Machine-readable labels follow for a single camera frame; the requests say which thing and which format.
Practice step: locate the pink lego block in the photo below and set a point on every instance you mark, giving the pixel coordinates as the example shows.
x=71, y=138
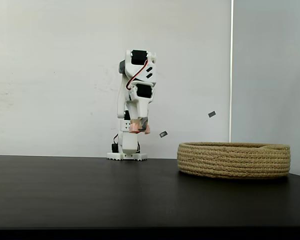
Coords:
x=133, y=129

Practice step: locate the grey tape piece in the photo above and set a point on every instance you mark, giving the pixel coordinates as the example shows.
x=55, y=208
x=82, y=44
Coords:
x=212, y=114
x=163, y=134

